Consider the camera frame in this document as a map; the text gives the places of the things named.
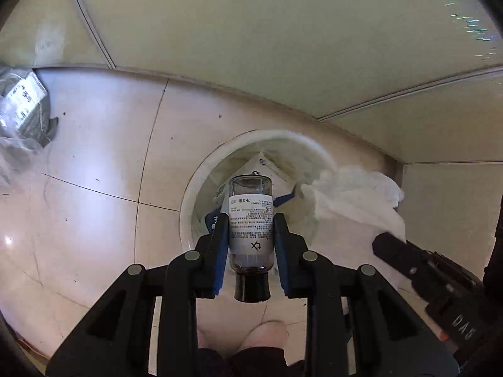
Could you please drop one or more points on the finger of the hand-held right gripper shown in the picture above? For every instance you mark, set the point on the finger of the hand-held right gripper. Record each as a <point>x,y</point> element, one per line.
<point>397,253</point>

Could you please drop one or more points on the white tissue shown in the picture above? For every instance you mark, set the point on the white tissue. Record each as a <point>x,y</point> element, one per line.
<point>353,200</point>

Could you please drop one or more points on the dark shorts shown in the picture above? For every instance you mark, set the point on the dark shorts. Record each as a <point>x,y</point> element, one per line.
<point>243,363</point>

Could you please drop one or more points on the clear plastic bag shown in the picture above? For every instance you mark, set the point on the clear plastic bag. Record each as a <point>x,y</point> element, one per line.
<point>23,102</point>

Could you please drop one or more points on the person's bare knee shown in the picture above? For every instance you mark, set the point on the person's bare knee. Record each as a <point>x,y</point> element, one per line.
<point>267,333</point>

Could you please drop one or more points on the glass bottle with white label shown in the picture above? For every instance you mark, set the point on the glass bottle with white label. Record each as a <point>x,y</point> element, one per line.
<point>251,227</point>

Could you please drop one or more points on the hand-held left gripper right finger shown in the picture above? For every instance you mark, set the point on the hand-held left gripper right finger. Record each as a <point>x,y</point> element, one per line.
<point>281,259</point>

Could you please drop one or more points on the trash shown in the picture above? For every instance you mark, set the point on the trash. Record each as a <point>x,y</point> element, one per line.
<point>265,163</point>

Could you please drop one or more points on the white trash bin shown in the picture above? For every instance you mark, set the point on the white trash bin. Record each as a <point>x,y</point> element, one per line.
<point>188,212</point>

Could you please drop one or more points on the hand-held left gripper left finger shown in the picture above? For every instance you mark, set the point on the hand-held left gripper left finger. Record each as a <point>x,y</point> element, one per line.
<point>220,259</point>

